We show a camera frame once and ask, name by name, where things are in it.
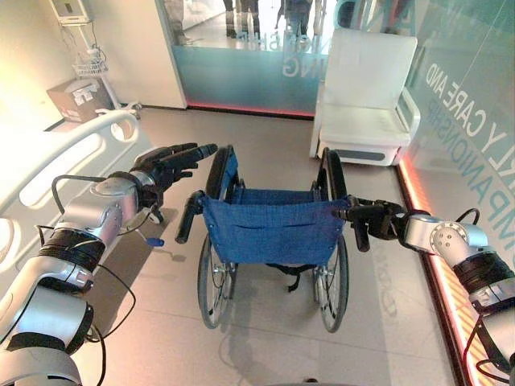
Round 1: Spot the glass partition with lettering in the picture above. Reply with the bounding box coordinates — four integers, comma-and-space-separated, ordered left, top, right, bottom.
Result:
396, 0, 515, 282

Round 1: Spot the frosted glass door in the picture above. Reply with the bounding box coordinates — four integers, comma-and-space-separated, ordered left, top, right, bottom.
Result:
154, 0, 339, 118

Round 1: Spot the white medical monitor stand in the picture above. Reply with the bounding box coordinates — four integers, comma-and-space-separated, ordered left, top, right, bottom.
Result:
50, 0, 142, 120

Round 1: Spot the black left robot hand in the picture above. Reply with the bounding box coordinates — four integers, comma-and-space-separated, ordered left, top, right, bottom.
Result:
130, 142, 219, 199

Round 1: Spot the brown cardboard box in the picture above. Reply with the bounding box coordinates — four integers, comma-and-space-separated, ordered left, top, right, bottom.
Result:
46, 77, 116, 124

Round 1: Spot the white wire basket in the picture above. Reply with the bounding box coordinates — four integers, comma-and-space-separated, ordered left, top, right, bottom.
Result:
72, 55, 110, 78

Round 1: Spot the white hospital bed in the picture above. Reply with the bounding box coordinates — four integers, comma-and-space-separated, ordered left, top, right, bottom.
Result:
0, 109, 165, 298

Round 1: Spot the person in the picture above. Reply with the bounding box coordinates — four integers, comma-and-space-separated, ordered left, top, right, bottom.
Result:
279, 0, 323, 38
167, 0, 194, 46
222, 0, 262, 39

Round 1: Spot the white armchair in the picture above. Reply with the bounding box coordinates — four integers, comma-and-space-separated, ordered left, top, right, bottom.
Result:
309, 27, 422, 167

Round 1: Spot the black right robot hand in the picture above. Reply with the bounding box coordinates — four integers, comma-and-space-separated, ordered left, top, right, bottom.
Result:
336, 195, 408, 253

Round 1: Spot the blue bed crank handle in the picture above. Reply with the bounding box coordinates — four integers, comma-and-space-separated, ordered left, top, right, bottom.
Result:
136, 229, 166, 247

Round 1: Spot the blue wheelchair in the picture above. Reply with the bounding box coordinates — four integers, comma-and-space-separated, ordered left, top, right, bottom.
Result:
175, 144, 372, 334

